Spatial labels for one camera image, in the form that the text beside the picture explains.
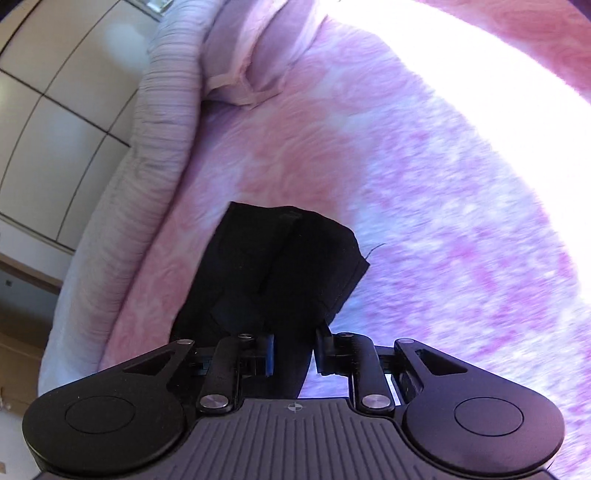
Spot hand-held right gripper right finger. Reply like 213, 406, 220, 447
314, 325, 469, 411

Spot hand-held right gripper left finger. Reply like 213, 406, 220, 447
99, 333, 278, 414

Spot black pants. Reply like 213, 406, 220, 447
170, 202, 370, 400

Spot pink rose blanket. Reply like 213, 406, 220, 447
99, 0, 591, 480

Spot striped white quilt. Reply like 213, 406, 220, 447
39, 0, 232, 394

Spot pink pillow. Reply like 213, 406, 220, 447
203, 0, 324, 110

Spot white wardrobe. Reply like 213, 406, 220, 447
0, 0, 154, 256

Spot wooden door frame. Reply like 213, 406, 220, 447
0, 253, 64, 294

